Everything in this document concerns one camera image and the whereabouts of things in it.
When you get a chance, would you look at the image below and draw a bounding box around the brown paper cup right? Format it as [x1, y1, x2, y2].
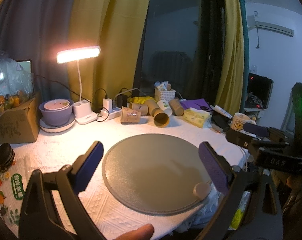
[169, 99, 184, 116]

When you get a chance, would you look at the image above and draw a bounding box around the brown paper cup middle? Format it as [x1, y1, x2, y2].
[145, 99, 169, 127]

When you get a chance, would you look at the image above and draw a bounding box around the white green-print paper cup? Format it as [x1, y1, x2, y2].
[157, 100, 173, 116]

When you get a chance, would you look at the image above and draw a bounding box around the patterned paper cup behind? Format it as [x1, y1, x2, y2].
[129, 102, 149, 115]

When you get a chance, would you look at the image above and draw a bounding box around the patterned brown paper cup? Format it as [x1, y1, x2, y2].
[120, 107, 141, 124]

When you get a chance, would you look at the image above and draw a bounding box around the left hand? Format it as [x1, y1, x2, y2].
[116, 224, 154, 240]

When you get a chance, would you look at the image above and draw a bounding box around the white cartoon mug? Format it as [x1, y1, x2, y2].
[231, 113, 256, 132]

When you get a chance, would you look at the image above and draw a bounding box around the black box on table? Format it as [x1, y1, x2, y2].
[211, 111, 232, 132]

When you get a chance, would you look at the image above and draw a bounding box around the small beige bottle cap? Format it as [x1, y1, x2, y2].
[193, 183, 212, 200]

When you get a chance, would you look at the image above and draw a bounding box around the black monitor screen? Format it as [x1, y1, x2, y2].
[245, 73, 274, 109]

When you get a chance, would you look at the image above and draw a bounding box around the white tube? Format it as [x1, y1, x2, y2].
[213, 105, 233, 119]

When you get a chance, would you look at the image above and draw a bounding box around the yellow curtain right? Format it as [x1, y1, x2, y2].
[216, 0, 244, 114]

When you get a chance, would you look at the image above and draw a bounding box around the yellow curtain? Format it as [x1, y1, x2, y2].
[216, 0, 244, 114]
[67, 0, 150, 109]

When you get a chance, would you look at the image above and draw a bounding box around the purple cloth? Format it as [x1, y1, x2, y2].
[180, 99, 212, 112]

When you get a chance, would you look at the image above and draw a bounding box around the black round pouch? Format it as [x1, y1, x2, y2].
[0, 143, 15, 166]

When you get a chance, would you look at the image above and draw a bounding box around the round grey placemat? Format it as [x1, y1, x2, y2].
[102, 134, 211, 216]

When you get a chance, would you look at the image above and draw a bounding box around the white scalloped plate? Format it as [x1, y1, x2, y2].
[39, 113, 77, 133]

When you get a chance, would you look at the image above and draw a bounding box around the brown cardboard box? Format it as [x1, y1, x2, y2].
[0, 95, 41, 144]

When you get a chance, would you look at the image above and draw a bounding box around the white plastic basket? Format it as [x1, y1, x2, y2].
[154, 88, 176, 102]

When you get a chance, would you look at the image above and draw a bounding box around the purple bowl with dish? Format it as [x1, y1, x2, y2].
[39, 99, 75, 127]

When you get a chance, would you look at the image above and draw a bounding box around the white LED desk lamp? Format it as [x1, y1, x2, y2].
[56, 46, 101, 125]

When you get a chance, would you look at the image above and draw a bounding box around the yellow plastic bag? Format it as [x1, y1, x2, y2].
[129, 96, 156, 104]

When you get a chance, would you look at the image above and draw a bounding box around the white power strip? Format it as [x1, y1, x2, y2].
[98, 107, 122, 120]

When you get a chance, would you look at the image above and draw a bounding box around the white phone charger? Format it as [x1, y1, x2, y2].
[103, 98, 113, 113]

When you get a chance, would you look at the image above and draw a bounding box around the bag of oranges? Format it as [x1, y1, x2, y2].
[0, 51, 34, 116]

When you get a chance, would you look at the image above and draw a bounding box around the black power adapter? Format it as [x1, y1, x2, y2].
[116, 94, 127, 108]

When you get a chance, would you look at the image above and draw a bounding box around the yellow curtain left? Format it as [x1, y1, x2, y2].
[67, 0, 150, 109]

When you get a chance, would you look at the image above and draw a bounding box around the wall air conditioner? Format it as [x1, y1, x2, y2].
[247, 15, 294, 37]

